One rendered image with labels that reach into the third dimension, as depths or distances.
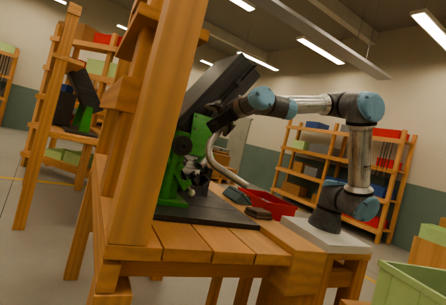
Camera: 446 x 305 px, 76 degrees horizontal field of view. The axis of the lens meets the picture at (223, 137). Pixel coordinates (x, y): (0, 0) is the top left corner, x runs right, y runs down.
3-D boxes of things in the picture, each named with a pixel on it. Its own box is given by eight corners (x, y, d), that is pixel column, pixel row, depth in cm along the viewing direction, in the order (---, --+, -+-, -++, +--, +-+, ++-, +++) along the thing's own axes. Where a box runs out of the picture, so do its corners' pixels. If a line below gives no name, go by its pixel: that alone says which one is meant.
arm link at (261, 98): (277, 111, 90) (255, 105, 87) (257, 118, 100) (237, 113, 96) (278, 87, 92) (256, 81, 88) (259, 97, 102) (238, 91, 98)
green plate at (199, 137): (202, 159, 147) (208, 121, 151) (209, 158, 140) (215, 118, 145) (181, 155, 142) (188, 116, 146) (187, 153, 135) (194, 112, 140)
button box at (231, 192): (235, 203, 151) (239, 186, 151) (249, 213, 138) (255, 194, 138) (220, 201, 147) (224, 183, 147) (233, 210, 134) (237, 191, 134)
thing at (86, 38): (137, 209, 378) (182, 36, 380) (12, 164, 442) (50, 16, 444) (157, 203, 430) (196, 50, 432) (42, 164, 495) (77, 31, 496)
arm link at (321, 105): (337, 91, 132) (245, 90, 112) (357, 91, 122) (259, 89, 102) (335, 116, 134) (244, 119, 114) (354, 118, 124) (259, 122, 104)
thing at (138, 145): (108, 153, 203) (142, 22, 203) (146, 246, 69) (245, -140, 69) (95, 150, 199) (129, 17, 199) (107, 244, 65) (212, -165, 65)
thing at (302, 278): (183, 183, 229) (187, 166, 230) (316, 296, 94) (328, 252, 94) (166, 181, 223) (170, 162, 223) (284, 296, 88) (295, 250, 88)
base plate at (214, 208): (177, 170, 205) (178, 168, 205) (259, 231, 106) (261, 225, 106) (117, 159, 187) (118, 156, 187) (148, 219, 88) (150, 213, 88)
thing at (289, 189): (376, 244, 524) (405, 128, 526) (268, 195, 776) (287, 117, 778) (391, 244, 554) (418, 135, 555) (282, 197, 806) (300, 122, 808)
